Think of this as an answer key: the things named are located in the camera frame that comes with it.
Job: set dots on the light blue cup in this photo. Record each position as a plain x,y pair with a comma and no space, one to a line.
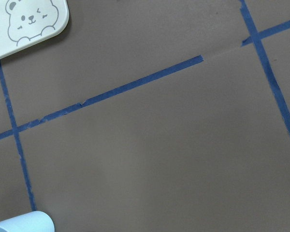
36,221

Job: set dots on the cream bear tray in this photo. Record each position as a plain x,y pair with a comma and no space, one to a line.
24,23

